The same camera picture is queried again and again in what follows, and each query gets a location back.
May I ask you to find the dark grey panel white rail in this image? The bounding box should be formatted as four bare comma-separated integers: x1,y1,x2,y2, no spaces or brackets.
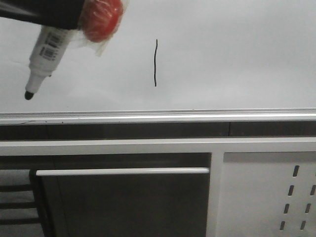
35,167,210,237

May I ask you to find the white metal stand frame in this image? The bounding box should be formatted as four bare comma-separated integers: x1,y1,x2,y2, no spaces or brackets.
0,137,316,237

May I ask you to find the white whiteboard with aluminium frame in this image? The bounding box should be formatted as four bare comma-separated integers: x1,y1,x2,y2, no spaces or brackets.
0,0,316,124

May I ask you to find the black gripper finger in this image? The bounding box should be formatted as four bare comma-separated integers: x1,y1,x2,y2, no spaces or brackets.
0,0,84,30

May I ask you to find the red magnet taped to marker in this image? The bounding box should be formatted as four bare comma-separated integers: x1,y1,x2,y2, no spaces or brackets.
71,0,129,56

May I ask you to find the white black whiteboard marker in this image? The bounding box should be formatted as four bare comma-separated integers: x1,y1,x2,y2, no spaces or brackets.
24,26,75,100

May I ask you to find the white perforated pegboard panel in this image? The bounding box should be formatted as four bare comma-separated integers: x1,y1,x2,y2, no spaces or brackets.
217,152,316,237

